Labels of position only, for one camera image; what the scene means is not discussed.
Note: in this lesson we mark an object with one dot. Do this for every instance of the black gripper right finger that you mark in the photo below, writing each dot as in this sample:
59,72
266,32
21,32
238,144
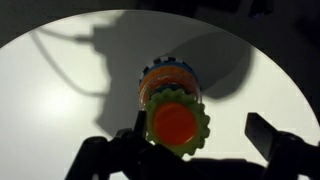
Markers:
290,156

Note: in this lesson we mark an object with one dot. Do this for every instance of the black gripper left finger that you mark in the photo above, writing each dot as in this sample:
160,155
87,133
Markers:
110,156

